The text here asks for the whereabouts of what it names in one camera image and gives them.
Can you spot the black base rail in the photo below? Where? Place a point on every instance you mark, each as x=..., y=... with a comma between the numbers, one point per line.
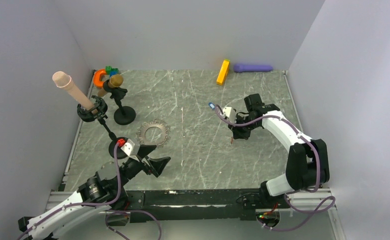
x=198, y=204

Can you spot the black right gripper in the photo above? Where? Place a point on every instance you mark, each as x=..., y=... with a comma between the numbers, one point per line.
x=237, y=133

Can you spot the black round stand base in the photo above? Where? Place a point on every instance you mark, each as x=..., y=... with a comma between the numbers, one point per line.
x=116, y=151

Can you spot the purple cylinder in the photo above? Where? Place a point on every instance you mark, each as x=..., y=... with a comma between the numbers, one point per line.
x=241, y=67

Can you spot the black short microphone stand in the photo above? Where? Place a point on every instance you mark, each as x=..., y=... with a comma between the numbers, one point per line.
x=124, y=115

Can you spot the green blue toy bricks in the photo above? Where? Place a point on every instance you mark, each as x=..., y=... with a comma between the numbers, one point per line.
x=110, y=71

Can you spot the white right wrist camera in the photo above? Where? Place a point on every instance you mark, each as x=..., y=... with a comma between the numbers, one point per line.
x=229, y=114

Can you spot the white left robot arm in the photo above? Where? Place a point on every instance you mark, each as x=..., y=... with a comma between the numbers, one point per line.
x=103, y=192

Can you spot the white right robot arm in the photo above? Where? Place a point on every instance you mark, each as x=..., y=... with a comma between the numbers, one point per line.
x=307, y=162

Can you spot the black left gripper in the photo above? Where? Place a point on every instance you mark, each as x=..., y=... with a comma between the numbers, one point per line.
x=157, y=164

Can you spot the metal disc with keyrings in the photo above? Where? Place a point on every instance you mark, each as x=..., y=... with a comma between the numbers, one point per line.
x=154, y=132

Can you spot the yellow block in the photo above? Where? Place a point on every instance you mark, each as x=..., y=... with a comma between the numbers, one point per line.
x=222, y=75

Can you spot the orange horseshoe toy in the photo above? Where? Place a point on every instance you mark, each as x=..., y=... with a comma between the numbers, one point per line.
x=97, y=78

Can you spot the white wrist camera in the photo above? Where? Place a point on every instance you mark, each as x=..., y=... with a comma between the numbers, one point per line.
x=127, y=147
x=229, y=114

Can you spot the gold microphone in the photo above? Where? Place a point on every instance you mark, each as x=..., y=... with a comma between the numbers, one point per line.
x=115, y=81

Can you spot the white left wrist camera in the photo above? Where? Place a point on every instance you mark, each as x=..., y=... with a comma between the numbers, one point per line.
x=127, y=147

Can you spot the blue tag key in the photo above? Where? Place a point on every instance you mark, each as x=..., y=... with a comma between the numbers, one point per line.
x=211, y=105

